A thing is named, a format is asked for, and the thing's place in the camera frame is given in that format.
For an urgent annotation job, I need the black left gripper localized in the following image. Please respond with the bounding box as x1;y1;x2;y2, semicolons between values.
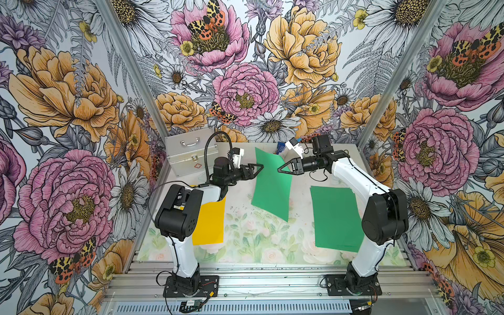
224;163;264;183

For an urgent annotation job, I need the large green paper sheet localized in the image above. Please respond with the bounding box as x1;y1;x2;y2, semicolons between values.
310;186;364;253

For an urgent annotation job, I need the yellow paper sheet under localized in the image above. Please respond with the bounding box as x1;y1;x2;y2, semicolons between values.
192;198;226;245

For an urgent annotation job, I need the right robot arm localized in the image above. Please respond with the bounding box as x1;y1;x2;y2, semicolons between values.
278;135;409;297

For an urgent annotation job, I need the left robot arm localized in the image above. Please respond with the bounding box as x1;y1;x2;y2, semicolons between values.
154;157;264;297

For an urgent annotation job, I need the blue white snack packet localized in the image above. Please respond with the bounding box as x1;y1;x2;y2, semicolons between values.
275;142;287;156

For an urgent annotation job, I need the silver metal case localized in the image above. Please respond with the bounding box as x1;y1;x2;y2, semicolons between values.
165;128;219;177

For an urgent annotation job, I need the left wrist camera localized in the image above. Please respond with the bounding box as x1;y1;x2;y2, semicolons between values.
232;147;245;168

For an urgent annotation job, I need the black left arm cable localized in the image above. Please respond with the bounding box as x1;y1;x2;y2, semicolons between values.
202;130;235;184

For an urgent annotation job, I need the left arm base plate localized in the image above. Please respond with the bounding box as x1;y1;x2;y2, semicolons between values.
163;275;220;298

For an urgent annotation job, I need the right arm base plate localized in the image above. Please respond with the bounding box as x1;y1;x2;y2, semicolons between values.
322;274;383;296

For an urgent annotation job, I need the aluminium corner post left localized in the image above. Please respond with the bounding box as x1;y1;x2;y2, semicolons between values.
97;1;169;139

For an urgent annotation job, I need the aluminium corner post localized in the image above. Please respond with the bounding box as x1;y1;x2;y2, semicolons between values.
97;1;169;139
356;0;447;150

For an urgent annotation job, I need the aluminium rail frame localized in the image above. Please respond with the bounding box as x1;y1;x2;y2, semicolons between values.
104;257;440;302

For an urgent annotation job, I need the aluminium corner post right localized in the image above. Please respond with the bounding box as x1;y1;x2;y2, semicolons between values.
356;0;447;150

